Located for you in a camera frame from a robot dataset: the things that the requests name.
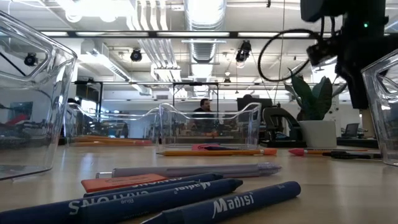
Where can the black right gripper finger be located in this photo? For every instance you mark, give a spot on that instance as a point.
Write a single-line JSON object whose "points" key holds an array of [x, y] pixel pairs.
{"points": [[357, 93]]}

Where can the black ballpoint pen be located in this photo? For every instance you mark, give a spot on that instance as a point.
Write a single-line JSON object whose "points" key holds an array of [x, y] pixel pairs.
{"points": [[348, 155]]}

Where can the yellow pencil pink eraser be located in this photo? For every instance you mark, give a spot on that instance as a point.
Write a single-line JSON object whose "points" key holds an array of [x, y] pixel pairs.
{"points": [[146, 142], [297, 152], [109, 138]]}

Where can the yellow pencil orange eraser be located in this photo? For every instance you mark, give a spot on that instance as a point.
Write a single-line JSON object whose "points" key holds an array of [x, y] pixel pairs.
{"points": [[217, 153]]}

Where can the pink rectangular eraser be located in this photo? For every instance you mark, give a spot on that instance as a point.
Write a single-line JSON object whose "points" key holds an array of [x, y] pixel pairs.
{"points": [[199, 147]]}

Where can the grey translucent pen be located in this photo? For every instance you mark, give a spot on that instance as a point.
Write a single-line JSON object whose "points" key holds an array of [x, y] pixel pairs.
{"points": [[186, 170]]}

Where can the red rectangular eraser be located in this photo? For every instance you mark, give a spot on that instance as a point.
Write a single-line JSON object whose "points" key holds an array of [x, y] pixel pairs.
{"points": [[124, 182]]}

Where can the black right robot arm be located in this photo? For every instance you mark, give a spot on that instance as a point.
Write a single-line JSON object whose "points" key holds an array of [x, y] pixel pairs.
{"points": [[373, 12]]}

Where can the grey laptop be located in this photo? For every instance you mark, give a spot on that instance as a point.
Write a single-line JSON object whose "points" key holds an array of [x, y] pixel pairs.
{"points": [[351, 130]]}

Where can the green leafy plant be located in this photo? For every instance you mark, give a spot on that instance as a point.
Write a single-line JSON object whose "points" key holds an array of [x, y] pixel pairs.
{"points": [[314, 99]]}

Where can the clear plastic bin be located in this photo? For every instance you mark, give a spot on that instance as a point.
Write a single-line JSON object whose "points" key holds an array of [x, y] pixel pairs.
{"points": [[385, 130], [217, 130], [37, 124], [109, 124]]}

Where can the white plant pot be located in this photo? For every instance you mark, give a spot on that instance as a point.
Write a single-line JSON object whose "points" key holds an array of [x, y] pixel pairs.
{"points": [[317, 133]]}

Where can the black desk hole punch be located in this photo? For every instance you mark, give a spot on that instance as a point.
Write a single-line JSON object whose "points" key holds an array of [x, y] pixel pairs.
{"points": [[273, 121]]}

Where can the black computer monitor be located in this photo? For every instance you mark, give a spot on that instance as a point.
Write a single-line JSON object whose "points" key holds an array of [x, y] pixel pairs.
{"points": [[253, 104]]}

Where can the black ceiling spotlight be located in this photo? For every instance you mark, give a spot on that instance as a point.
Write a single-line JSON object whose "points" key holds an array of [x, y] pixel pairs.
{"points": [[31, 59], [243, 51], [136, 55]]}

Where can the black overhead rig crossbar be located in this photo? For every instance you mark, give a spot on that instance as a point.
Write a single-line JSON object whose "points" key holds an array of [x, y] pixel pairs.
{"points": [[233, 34]]}

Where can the person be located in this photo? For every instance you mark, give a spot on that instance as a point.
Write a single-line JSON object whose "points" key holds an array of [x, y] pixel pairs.
{"points": [[203, 104]]}

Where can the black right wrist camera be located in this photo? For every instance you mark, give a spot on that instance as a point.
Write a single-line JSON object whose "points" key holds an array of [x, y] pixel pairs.
{"points": [[321, 52]]}

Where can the silver ceiling duct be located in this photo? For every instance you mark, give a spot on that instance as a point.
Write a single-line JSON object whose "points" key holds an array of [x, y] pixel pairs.
{"points": [[203, 46]]}

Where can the white ceiling duct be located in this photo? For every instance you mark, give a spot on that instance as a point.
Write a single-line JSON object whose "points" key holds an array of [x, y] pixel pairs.
{"points": [[109, 67]]}

